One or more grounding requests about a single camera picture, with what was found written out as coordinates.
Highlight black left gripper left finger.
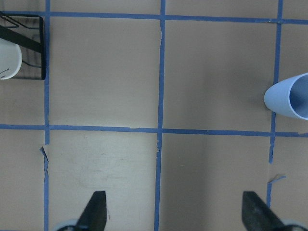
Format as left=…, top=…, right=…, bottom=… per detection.
left=76, top=191, right=107, bottom=231

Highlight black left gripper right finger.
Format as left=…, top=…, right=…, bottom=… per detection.
left=242, top=191, right=288, bottom=231

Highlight light blue plastic cup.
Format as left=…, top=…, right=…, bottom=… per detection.
left=264, top=73, right=308, bottom=120

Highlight white ceramic mug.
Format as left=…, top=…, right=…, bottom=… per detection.
left=0, top=39, right=22, bottom=80

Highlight black wire mug rack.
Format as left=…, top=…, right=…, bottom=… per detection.
left=0, top=12, right=46, bottom=80

